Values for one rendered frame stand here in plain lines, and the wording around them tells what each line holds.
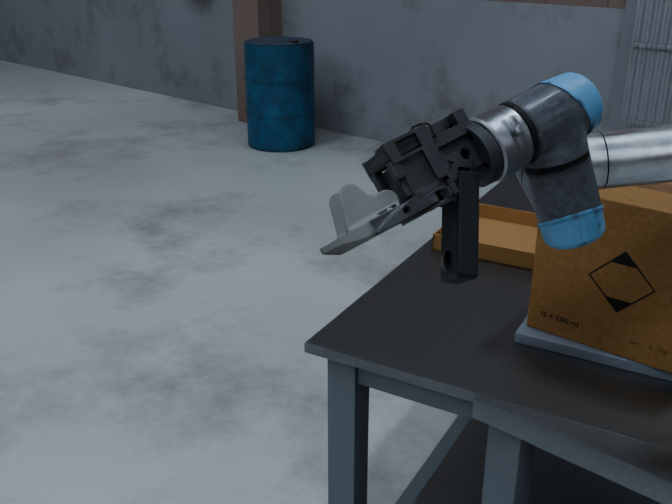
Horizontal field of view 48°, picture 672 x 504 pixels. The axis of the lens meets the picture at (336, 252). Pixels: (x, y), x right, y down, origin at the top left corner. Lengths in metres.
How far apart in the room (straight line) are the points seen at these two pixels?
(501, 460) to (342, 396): 0.32
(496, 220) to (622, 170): 0.98
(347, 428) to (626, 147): 0.75
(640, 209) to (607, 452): 0.38
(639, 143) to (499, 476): 0.60
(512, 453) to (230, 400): 1.59
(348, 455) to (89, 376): 1.64
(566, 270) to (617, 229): 0.12
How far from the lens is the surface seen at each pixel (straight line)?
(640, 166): 1.04
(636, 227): 1.29
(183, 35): 7.59
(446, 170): 0.78
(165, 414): 2.70
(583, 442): 1.19
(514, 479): 1.32
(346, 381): 1.41
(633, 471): 1.18
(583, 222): 0.91
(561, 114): 0.86
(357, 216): 0.75
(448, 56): 5.55
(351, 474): 1.53
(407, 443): 2.52
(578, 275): 1.35
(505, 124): 0.83
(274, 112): 5.63
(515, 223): 1.97
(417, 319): 1.47
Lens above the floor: 1.52
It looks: 23 degrees down
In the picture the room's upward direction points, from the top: straight up
